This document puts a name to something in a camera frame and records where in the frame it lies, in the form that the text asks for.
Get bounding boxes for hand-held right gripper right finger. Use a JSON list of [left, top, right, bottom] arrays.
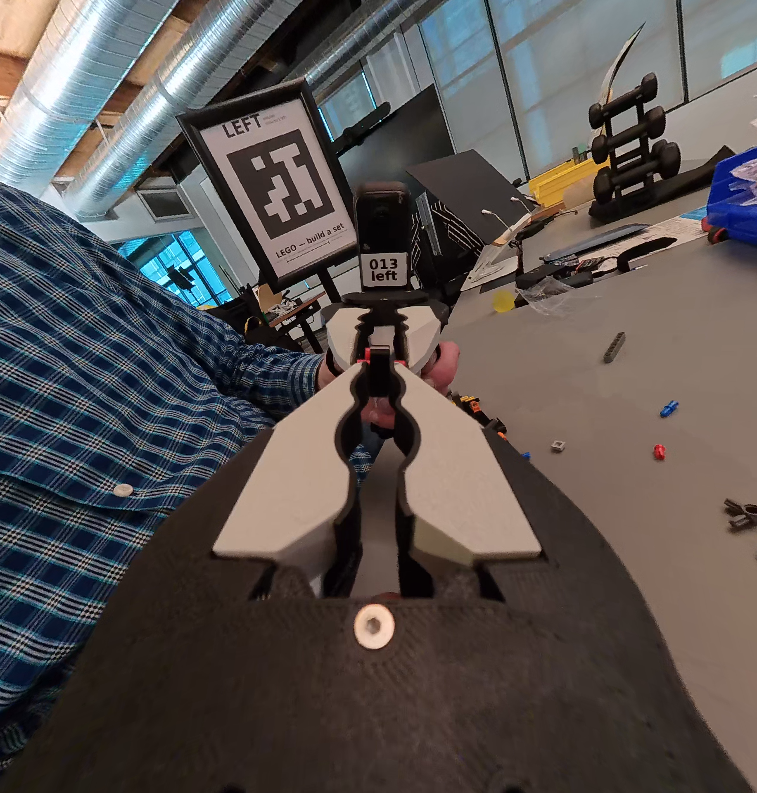
[[387, 362, 544, 598]]

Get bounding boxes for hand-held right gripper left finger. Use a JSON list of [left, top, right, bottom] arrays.
[[211, 362, 363, 598]]

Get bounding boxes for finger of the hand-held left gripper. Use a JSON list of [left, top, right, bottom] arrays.
[[392, 306, 445, 377], [324, 306, 371, 374]]

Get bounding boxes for black lego beam red pins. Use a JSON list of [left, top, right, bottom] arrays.
[[361, 346, 410, 400]]

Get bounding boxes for black lego model assembly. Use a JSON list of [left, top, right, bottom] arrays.
[[449, 390, 532, 463]]

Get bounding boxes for person's left forearm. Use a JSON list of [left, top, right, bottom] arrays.
[[186, 304, 330, 434]]

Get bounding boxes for person's left hand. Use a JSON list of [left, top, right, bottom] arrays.
[[319, 342, 461, 436]]

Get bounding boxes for cluttered wooden desk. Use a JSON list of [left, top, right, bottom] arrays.
[[220, 282, 328, 355]]

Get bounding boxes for black box white line pattern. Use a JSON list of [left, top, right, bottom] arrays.
[[414, 191, 486, 298]]

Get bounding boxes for large black monitor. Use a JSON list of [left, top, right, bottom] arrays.
[[332, 83, 458, 208]]

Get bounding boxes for tilted black panel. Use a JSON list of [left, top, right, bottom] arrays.
[[406, 149, 533, 249]]

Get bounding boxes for black framed tag sign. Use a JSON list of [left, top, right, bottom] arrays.
[[176, 77, 358, 297]]

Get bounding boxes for black electronic device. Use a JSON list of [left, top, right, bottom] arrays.
[[515, 257, 602, 292]]

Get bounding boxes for crumpled clear plastic bag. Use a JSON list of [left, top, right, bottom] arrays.
[[517, 275, 604, 318]]

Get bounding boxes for yellow storage bin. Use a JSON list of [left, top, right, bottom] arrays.
[[527, 158, 610, 207]]

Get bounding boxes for dark tablet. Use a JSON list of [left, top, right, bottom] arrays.
[[542, 223, 653, 262]]

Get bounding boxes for black dumbbell rack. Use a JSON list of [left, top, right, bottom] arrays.
[[588, 93, 664, 223]]

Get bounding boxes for person in blue plaid shirt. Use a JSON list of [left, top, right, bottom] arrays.
[[0, 178, 280, 778]]

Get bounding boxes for large black dumbbell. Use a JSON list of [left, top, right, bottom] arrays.
[[594, 141, 683, 204]]

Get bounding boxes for medium black dumbbell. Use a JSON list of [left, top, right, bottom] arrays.
[[592, 107, 667, 163]]

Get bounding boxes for small black dumbbell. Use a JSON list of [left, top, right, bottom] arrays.
[[588, 73, 659, 129]]

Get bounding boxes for printed instruction sheet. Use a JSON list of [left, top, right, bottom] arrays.
[[635, 207, 712, 250]]

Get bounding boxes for curved white sheet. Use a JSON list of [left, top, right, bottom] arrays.
[[592, 21, 648, 134]]

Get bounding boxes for black mat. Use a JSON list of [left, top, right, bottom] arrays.
[[654, 145, 737, 208]]

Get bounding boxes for blue storage bin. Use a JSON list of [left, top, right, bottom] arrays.
[[705, 142, 757, 250]]

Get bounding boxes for pile of clear plastic bags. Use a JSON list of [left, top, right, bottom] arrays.
[[725, 147, 757, 211]]

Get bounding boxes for black bar camera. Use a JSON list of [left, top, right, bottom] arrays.
[[334, 101, 393, 151]]

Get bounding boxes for wall air vent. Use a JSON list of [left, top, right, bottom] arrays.
[[135, 188, 192, 222]]

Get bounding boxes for silver ventilation duct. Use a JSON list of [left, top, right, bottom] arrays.
[[62, 0, 444, 218], [0, 0, 184, 180]]

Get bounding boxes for black curved strap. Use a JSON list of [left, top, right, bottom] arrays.
[[615, 237, 678, 275]]

